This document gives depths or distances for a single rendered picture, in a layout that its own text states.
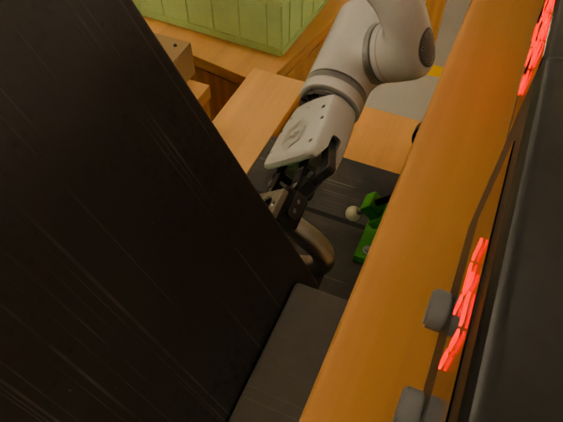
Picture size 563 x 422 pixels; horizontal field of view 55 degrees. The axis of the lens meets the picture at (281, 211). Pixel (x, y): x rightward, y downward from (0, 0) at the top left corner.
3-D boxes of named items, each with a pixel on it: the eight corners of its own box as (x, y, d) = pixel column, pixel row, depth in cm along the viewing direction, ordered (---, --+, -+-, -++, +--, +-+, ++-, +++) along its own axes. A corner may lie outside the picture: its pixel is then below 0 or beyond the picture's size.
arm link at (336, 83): (291, 81, 74) (283, 99, 73) (334, 61, 66) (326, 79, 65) (333, 118, 77) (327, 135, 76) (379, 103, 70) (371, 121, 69)
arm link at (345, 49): (382, 110, 71) (324, 113, 77) (412, 36, 76) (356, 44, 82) (353, 64, 66) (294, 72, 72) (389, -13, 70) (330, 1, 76)
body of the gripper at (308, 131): (286, 96, 73) (252, 164, 69) (336, 74, 65) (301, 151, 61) (324, 129, 77) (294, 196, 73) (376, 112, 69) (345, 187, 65)
